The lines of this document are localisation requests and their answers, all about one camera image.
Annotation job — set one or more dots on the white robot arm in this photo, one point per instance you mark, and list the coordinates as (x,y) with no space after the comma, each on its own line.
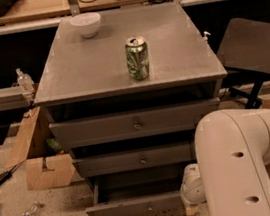
(232,150)

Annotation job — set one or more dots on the grey bottom drawer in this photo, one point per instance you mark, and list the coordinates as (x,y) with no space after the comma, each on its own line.
(135,192)

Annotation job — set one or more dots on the black power adapter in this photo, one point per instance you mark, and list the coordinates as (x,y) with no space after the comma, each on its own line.
(4,176)

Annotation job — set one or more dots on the small white pump bottle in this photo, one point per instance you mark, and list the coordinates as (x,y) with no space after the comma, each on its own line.
(206,36)

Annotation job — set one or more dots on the grey middle drawer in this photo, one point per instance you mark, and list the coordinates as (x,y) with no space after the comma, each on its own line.
(135,159)

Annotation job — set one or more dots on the grey drawer cabinet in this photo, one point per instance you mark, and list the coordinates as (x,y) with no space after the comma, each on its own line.
(85,78)

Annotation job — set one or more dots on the clear bottle on shelf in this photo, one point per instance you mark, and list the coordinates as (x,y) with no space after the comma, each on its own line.
(24,81)

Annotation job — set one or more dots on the grey top drawer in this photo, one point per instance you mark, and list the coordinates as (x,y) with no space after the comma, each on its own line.
(130,125)

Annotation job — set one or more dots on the black folding table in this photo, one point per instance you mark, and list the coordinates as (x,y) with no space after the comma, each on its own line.
(245,48)

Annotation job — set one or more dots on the white ceramic bowl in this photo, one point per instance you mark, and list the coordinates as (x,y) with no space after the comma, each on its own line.
(87,24)

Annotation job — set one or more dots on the grey drawer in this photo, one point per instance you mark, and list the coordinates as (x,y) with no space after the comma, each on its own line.
(130,125)
(135,159)
(135,192)

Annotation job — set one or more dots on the green soda can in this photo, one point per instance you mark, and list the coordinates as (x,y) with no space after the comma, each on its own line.
(137,57)

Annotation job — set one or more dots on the open cardboard box left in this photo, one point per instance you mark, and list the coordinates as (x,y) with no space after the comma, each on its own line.
(44,169)

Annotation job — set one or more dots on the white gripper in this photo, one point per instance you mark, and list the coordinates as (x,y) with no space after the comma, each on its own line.
(190,189)

